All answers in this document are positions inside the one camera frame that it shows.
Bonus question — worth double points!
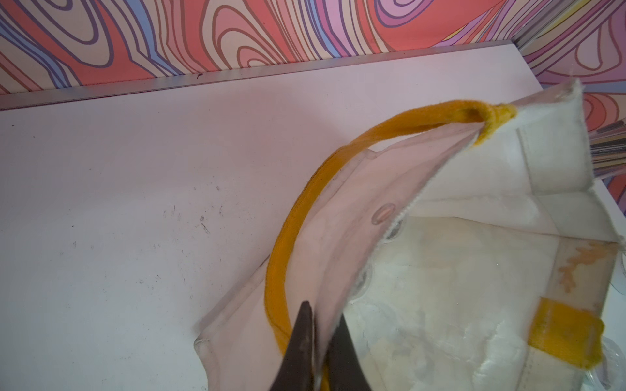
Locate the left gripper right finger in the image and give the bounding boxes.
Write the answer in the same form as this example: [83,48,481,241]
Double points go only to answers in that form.
[326,316,372,391]

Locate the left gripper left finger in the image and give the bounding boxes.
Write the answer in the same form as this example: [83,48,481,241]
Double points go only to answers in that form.
[269,301,314,391]

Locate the white canvas bag yellow handles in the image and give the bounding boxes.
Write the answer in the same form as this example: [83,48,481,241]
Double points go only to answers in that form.
[194,79,624,390]

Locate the pencil holder with pencils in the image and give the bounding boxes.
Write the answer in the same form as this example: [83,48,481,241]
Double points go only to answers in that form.
[589,119,625,179]

